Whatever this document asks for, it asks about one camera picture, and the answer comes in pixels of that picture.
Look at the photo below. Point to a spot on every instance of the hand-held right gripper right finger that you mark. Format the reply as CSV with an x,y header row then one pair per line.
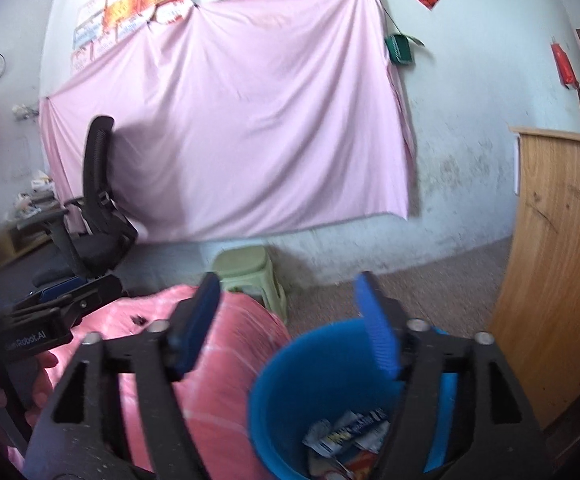
x,y
377,330

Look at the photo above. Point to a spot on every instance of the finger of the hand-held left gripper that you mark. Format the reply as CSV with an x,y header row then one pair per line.
x,y
95,294
60,291

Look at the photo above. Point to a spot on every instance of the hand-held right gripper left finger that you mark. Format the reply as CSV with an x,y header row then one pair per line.
x,y
197,325

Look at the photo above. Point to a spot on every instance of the blue plastic bucket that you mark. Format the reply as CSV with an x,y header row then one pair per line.
x,y
310,375

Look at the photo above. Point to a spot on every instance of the blue snack packet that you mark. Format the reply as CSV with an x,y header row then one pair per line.
x,y
355,427

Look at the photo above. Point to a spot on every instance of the person's left hand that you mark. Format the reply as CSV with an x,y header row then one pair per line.
x,y
45,380

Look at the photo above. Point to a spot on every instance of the pink checked tablecloth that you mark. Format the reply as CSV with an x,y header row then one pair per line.
x,y
240,340

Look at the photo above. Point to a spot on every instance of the black office chair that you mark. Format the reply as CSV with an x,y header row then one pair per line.
x,y
97,245

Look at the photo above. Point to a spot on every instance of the low wooden shelf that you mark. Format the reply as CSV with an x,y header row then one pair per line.
x,y
20,242

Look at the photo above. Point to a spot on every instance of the green plastic stool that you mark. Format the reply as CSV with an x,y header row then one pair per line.
x,y
242,262

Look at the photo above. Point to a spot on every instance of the pile of papers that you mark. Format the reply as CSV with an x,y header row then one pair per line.
x,y
32,195

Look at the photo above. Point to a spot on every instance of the wooden cabinet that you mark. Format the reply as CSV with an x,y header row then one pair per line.
x,y
555,260

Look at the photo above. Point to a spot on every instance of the pink hanging sheet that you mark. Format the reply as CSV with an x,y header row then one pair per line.
x,y
245,110

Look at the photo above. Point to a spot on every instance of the red hanging packet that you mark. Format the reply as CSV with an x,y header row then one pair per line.
x,y
563,65

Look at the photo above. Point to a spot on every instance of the row of wall certificates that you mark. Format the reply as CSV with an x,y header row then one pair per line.
x,y
130,5

